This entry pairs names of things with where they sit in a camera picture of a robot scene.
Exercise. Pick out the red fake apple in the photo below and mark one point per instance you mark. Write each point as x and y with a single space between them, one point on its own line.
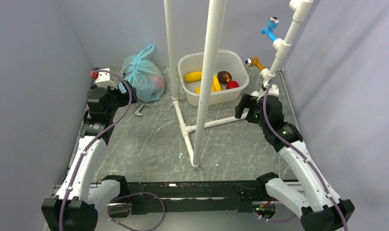
232 85

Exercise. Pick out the orange toy faucet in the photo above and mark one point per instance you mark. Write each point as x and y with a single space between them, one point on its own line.
254 61

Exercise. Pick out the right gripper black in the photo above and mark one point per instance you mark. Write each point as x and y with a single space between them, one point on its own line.
249 101

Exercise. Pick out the red handled adjustable wrench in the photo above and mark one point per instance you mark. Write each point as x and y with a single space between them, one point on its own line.
139 107

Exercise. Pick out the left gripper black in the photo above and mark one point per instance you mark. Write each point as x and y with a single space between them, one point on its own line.
124 97

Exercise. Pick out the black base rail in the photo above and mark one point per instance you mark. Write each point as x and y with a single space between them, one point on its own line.
193 196

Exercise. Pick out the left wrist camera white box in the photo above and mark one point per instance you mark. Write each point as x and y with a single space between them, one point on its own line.
103 80

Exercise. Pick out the light blue plastic bag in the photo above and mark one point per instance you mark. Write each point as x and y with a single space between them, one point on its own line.
143 75

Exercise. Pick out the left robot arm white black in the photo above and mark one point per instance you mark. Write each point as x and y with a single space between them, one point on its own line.
75 207

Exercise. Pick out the blue toy faucet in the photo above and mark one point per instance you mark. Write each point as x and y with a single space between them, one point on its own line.
269 29

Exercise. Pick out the yellow fake banana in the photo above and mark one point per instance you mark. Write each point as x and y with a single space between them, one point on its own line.
216 86

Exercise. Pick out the white PVC pipe frame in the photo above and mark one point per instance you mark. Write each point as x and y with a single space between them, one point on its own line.
193 135

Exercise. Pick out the dark brown fake fruit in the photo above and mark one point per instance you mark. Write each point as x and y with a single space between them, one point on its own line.
224 77

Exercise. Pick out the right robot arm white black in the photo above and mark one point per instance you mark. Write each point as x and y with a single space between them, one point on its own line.
320 207

